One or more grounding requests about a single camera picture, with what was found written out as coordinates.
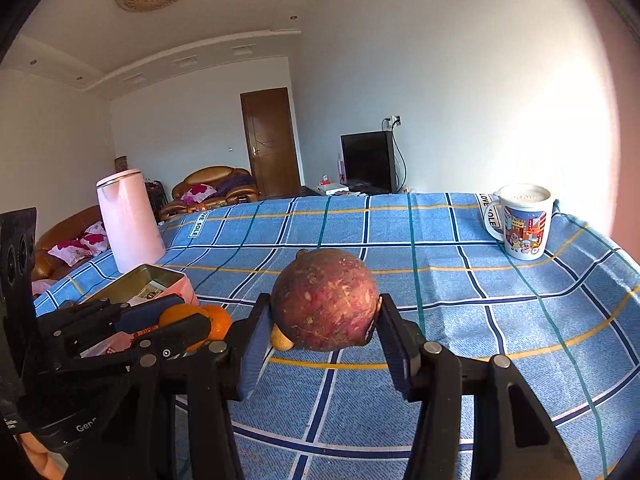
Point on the small yellow fruit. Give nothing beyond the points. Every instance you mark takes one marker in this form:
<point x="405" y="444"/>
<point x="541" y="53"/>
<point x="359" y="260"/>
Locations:
<point x="281" y="340"/>

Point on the metal tin box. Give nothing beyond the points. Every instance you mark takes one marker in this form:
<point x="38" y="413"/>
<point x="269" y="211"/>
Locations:
<point x="150" y="280"/>

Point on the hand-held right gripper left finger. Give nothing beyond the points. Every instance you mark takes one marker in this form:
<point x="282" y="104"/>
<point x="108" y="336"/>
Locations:
<point x="252" y="355"/>

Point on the brown wooden door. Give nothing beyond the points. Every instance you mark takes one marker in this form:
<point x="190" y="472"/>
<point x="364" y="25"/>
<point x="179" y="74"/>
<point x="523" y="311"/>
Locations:
<point x="270" y="145"/>

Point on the brown leather sofa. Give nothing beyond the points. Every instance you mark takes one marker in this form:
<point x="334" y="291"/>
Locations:
<point x="55" y="245"/>

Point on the blue plaid tablecloth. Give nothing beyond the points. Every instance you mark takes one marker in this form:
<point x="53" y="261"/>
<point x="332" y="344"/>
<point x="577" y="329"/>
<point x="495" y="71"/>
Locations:
<point x="450" y="310"/>

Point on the brown leather armchair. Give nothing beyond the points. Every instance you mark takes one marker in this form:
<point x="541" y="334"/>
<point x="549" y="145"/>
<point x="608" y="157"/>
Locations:
<point x="210" y="200"/>

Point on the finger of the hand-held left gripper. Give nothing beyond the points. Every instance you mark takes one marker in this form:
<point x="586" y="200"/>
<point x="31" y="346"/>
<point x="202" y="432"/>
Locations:
<point x="145" y="312"/>
<point x="180" y="335"/>

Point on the pink electric kettle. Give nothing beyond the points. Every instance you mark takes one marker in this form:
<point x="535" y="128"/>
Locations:
<point x="127" y="220"/>

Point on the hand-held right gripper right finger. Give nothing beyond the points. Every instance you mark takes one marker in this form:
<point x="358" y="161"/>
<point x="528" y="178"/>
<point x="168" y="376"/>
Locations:
<point x="397" y="360"/>

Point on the person's left hand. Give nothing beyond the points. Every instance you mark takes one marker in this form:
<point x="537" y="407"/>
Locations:
<point x="42" y="460"/>

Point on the wall socket with plug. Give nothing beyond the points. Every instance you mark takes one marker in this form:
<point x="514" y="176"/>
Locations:
<point x="394" y="120"/>

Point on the purple sweet potato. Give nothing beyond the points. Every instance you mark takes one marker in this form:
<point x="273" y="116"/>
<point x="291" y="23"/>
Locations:
<point x="325" y="300"/>

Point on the black television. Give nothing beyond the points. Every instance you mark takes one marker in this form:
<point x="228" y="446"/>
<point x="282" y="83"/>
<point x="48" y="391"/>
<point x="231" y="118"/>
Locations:
<point x="367" y="160"/>

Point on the orange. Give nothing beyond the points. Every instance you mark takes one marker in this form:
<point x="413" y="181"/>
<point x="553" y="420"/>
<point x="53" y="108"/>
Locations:
<point x="177" y="315"/>
<point x="220" y="322"/>

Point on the white cartoon print mug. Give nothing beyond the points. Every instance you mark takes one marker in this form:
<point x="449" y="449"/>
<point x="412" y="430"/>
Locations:
<point x="525" y="225"/>

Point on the purple blanket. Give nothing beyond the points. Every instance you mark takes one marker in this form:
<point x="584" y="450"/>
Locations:
<point x="235" y="180"/>

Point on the floral cushion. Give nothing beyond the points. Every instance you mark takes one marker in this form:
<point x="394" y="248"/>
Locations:
<point x="82" y="245"/>
<point x="197" y="192"/>

